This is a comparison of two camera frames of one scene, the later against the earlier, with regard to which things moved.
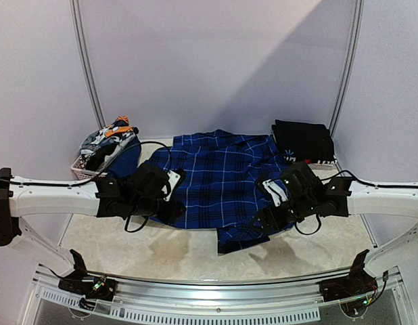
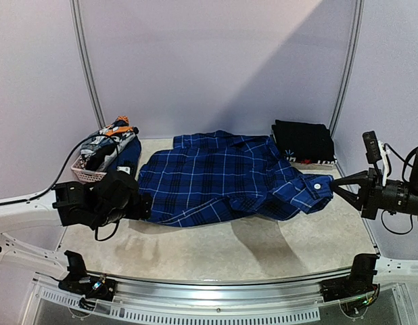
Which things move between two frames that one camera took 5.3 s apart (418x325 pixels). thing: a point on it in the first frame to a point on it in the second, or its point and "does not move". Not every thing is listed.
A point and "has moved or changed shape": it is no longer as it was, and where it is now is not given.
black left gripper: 171,217 to 146,204
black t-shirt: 304,141 does not move
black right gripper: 269,212 to 368,193
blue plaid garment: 220,189 has moved or changed shape
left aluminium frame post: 82,46 does not move
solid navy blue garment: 126,165 does not move
